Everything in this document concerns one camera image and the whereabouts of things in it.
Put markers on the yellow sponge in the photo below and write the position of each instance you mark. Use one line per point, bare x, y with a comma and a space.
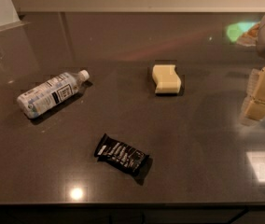
166, 79

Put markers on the black rxbar chocolate wrapper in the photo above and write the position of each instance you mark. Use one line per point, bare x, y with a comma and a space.
124, 157

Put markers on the green and orange chip bag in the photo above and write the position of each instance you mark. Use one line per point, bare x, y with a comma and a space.
243, 33

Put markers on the clear plastic water bottle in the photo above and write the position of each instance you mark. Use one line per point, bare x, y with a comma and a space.
45, 96

